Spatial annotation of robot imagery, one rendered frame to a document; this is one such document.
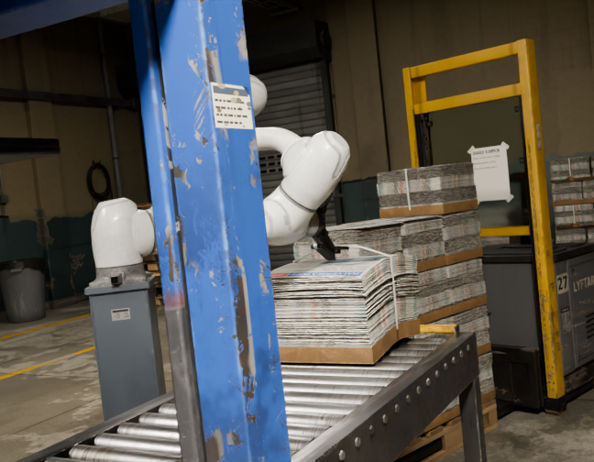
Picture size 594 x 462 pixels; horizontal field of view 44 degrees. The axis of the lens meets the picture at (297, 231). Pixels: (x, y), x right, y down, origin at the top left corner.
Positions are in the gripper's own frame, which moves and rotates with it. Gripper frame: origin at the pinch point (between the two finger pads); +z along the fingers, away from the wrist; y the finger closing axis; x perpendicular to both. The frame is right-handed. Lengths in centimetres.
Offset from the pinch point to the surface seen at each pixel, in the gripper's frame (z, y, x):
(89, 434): -72, 40, -23
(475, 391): 18, 48, 29
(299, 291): -19.0, 17.3, -3.2
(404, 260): 9.4, 11.6, 14.0
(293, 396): -41, 38, 6
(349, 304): -18.0, 20.6, 10.0
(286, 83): 717, -210, -424
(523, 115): 185, -49, 11
